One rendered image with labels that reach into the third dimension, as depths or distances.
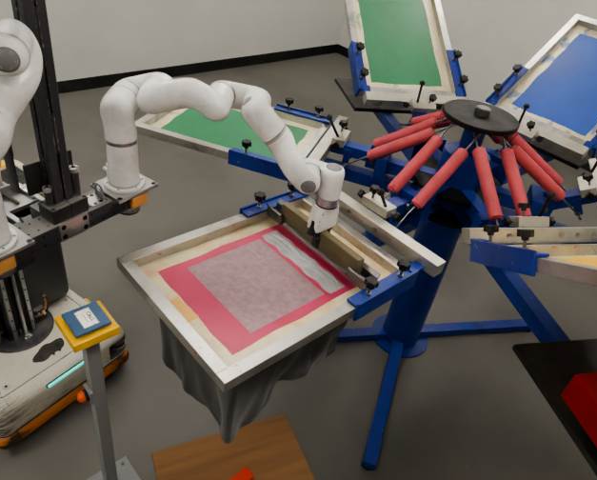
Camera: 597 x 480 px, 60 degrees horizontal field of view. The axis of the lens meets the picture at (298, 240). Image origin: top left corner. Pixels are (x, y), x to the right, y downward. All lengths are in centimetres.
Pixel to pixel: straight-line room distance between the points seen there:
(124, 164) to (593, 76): 242
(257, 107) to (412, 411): 172
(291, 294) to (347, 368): 116
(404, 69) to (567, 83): 84
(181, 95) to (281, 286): 65
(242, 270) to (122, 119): 59
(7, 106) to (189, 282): 71
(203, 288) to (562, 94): 217
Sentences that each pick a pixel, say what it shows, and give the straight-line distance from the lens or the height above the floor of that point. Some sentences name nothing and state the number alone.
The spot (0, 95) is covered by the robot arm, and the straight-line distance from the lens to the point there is 135.
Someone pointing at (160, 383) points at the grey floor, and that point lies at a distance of 262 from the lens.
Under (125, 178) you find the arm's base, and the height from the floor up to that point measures 118.
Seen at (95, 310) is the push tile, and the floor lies 97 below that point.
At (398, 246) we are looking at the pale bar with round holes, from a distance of 187.
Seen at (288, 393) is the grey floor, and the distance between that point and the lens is 260.
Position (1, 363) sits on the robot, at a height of 28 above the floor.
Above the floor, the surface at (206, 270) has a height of 95.
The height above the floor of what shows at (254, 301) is 95.
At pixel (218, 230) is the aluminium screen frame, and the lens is 184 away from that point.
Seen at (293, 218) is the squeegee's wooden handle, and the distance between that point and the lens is 185.
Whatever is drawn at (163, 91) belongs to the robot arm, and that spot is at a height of 148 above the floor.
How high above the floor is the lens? 208
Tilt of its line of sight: 37 degrees down
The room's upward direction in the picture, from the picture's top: 10 degrees clockwise
